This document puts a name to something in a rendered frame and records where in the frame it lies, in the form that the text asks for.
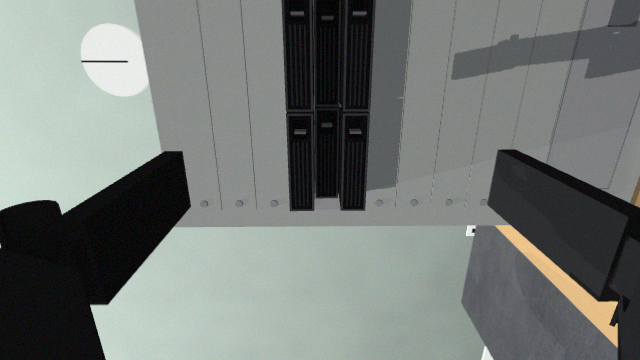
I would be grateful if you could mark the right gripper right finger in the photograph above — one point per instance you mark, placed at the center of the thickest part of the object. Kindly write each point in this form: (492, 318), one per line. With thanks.
(591, 235)

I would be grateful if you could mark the grey metal open frame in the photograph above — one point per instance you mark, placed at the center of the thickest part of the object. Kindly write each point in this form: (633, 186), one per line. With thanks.
(453, 81)

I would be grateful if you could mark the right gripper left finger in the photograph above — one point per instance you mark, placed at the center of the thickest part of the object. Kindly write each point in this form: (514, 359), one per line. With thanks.
(44, 311)

